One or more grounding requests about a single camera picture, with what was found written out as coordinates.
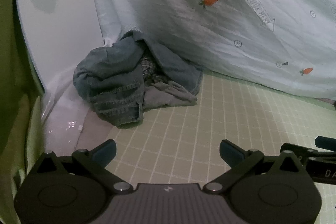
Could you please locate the light carrot print quilt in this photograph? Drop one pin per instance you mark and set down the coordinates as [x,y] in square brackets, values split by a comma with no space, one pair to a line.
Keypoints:
[223,16]

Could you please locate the green curtain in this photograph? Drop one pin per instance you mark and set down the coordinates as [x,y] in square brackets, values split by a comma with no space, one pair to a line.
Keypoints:
[13,82]

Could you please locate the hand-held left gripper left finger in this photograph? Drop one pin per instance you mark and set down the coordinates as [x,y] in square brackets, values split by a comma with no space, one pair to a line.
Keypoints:
[105,153]

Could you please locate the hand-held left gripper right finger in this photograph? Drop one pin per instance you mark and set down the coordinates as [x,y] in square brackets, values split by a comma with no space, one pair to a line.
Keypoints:
[231,154]

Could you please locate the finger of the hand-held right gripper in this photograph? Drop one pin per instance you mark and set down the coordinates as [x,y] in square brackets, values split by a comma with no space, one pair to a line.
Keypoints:
[326,142]
[302,148]

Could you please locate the striped plaid shirt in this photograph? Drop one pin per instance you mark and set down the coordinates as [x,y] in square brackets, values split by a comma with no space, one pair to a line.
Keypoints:
[149,69]

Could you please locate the clear plastic film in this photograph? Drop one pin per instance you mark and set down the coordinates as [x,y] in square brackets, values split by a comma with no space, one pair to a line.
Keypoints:
[63,119]

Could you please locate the grey cloth garment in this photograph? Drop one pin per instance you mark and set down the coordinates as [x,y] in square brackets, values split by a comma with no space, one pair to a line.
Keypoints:
[168,95]

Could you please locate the white bedside panel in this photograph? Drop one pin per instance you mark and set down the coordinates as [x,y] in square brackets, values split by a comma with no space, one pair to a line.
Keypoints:
[57,16]

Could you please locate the blue denim jeans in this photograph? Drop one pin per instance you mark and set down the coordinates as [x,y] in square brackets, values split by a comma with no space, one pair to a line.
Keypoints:
[115,82]

